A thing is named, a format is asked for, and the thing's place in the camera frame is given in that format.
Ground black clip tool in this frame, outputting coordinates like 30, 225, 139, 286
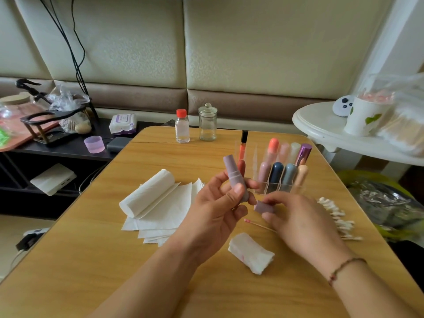
15, 78, 50, 103

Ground glass jar with lid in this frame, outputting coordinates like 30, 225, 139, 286
198, 102, 219, 142

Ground white panda figure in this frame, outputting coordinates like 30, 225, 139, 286
333, 95, 355, 118

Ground clear acrylic lipstick organizer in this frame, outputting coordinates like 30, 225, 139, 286
239, 130, 313, 194

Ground person's right hand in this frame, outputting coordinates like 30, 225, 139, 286
255, 190, 355, 279

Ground black low shelf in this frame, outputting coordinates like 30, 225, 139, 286
0, 119, 176, 219

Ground white round side table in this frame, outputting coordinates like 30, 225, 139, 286
292, 101, 424, 166

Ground person's right forearm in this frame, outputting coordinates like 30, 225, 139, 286
328, 258, 418, 318

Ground thin wooden cotton swab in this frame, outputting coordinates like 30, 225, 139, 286
243, 218, 279, 234

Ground person's left forearm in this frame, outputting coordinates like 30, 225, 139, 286
89, 242, 213, 318

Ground yellow-green bin with bag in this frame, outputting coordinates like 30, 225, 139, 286
338, 170, 424, 242

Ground red lipstick mauve tube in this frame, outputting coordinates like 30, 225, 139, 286
223, 154, 249, 203

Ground pink tray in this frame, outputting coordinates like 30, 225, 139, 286
0, 106, 61, 153

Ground green plastic wrapper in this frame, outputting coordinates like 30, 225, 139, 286
0, 127, 13, 148

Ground mauve lipstick cap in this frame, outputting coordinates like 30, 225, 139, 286
254, 201, 276, 215

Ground white tissue sheet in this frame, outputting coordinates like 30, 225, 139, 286
228, 232, 275, 275

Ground beige padded backrest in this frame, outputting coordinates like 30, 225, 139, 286
0, 0, 398, 130

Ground small purple plastic cup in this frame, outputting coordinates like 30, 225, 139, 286
83, 136, 106, 154

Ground crumpled clear plastic bag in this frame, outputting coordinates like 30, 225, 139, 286
46, 83, 94, 135

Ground pile of cotton swabs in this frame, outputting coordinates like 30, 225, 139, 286
317, 197, 363, 241

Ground black cables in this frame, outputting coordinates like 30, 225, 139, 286
36, 0, 97, 117

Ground white power bank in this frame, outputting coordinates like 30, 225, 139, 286
30, 163, 78, 197

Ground person's left hand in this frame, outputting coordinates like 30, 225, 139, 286
175, 162, 261, 265

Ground stack of white tissues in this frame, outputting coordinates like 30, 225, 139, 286
119, 169, 205, 247

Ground wet wipes pack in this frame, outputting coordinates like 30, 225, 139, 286
109, 114, 138, 135

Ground thin wrist bracelet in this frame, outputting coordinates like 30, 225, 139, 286
328, 256, 368, 287

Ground clear bottle red cap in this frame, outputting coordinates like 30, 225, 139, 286
175, 108, 191, 144

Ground white mug green leaf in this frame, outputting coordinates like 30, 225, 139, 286
344, 92, 396, 137

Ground jar with wooden lid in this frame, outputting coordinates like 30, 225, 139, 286
0, 92, 34, 120

